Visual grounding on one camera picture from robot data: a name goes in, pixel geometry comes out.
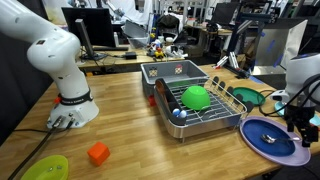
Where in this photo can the yellow-green bowl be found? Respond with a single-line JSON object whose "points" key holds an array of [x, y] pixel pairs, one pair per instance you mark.
{"points": [[45, 170]]}

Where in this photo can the green plate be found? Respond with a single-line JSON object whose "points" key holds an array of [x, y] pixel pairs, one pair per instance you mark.
{"points": [[248, 96]]}

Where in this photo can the silver metal spoon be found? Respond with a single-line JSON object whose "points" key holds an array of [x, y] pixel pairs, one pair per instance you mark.
{"points": [[268, 139]]}

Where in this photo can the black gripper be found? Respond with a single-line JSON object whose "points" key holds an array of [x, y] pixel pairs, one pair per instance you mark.
{"points": [[300, 116]]}

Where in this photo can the stainless steel panel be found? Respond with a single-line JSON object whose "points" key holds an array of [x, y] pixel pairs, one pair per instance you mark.
{"points": [[283, 43]]}

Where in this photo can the orange cube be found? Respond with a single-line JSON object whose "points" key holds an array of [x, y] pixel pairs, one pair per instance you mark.
{"points": [[98, 154]]}

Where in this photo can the steel dish rack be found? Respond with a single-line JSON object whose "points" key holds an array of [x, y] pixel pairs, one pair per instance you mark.
{"points": [[213, 125]]}

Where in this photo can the black metal rail bracket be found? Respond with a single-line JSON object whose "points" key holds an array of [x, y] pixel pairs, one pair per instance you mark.
{"points": [[233, 65]]}

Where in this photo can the black computer monitor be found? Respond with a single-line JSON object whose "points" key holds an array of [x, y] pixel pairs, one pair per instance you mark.
{"points": [[96, 26]]}

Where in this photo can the dark blue plate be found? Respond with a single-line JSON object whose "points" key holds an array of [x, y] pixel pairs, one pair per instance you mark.
{"points": [[260, 130]]}

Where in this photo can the gray open tray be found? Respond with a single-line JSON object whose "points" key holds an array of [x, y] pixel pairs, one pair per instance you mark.
{"points": [[135, 33]]}

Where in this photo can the blue ball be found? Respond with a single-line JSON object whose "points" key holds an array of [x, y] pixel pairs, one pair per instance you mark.
{"points": [[176, 112]]}

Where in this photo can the light blue plate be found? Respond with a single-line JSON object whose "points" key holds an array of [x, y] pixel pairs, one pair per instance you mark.
{"points": [[279, 109]]}

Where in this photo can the gray plastic bin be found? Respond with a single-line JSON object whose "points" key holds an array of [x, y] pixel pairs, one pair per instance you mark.
{"points": [[166, 71]]}

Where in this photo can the blue block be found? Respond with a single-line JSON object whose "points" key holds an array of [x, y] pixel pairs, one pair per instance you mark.
{"points": [[256, 79]]}

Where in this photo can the green bowl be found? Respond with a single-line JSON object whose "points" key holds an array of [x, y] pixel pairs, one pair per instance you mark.
{"points": [[196, 98]]}

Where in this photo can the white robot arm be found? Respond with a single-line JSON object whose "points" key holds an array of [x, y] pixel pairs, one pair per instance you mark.
{"points": [[56, 60]]}

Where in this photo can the wooden background table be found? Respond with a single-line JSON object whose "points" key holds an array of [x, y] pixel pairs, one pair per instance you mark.
{"points": [[116, 61]]}

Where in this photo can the small red object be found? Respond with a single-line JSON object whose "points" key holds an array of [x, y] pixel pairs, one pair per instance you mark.
{"points": [[152, 100]]}

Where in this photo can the black power adapter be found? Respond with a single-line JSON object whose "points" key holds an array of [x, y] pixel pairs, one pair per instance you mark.
{"points": [[130, 55]]}

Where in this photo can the white ball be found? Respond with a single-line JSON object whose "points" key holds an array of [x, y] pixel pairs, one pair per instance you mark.
{"points": [[183, 114]]}

